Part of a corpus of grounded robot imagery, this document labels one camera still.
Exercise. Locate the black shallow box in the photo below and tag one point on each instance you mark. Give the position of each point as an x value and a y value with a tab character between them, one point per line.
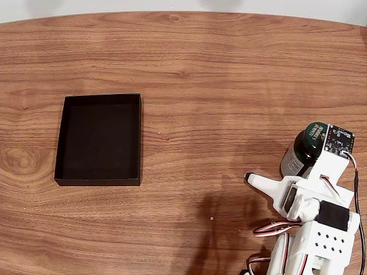
97	143

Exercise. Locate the camera board on white mount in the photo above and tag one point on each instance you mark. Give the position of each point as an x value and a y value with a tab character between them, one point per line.
329	163

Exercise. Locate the green-capped pill bottle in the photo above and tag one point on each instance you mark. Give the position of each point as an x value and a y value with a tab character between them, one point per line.
304	143

